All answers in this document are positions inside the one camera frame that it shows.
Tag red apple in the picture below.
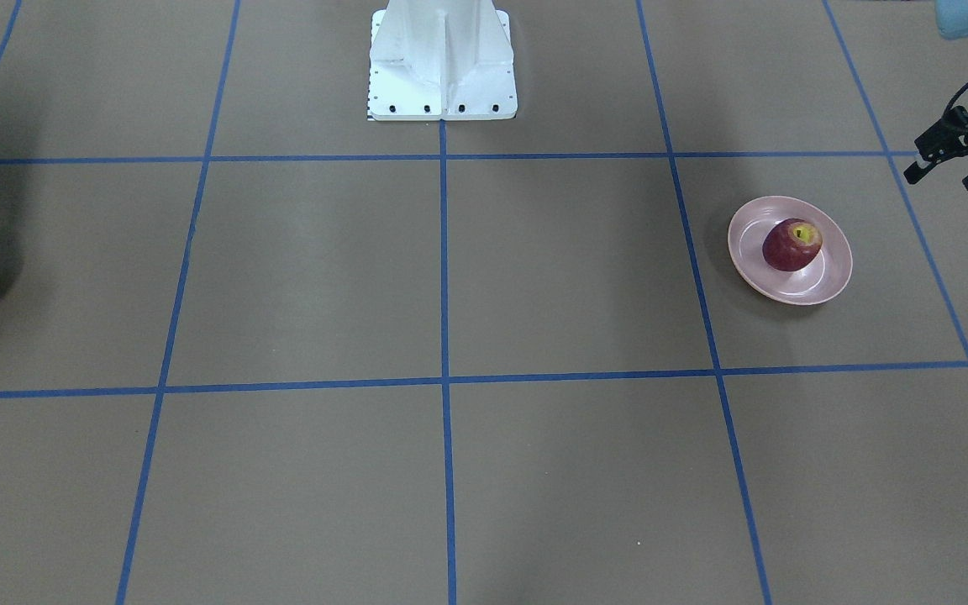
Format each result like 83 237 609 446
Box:
761 218 823 272

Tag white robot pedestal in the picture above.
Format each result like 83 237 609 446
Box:
366 1 518 122

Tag pink plate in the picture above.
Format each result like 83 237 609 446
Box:
727 196 854 306

